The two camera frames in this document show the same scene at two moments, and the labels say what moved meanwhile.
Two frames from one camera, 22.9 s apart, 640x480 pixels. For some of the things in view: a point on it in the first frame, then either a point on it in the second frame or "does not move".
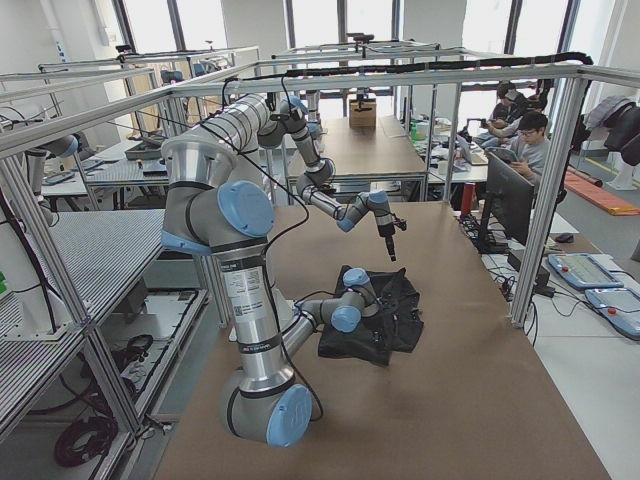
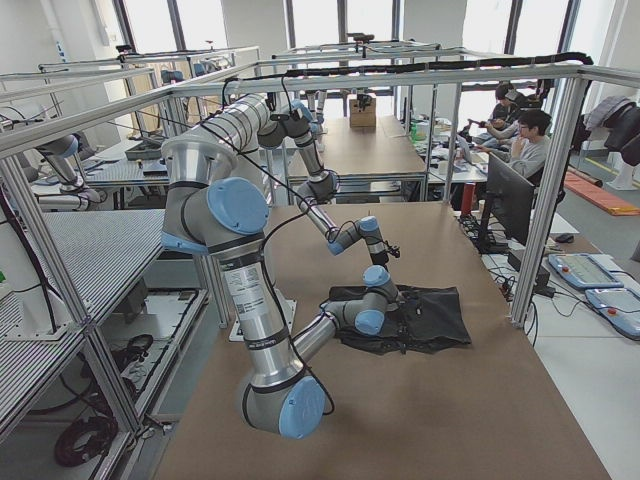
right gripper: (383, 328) -> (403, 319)
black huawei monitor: (511, 202) does not move
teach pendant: (583, 271) does not move
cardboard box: (362, 112) does not move
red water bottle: (467, 198) does not move
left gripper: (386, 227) -> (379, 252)
